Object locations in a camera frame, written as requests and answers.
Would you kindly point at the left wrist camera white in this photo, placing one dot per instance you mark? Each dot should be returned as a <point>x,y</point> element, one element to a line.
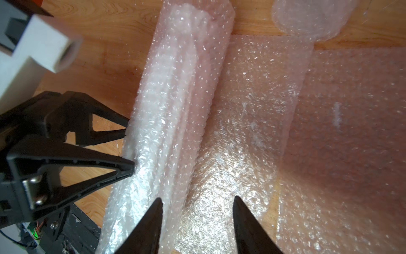
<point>46,45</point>

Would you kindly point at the bubble wrap sheet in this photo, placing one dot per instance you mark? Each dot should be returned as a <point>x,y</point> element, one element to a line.
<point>343,180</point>
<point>244,140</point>

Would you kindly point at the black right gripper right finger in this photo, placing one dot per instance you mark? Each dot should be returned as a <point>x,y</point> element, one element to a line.
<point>250,236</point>

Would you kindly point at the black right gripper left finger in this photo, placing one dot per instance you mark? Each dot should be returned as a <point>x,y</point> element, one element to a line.
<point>145,237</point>

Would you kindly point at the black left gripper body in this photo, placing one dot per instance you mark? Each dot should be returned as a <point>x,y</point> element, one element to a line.
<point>27,119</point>

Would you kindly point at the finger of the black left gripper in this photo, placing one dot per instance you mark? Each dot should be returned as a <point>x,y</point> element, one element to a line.
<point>74,111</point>
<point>48,175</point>

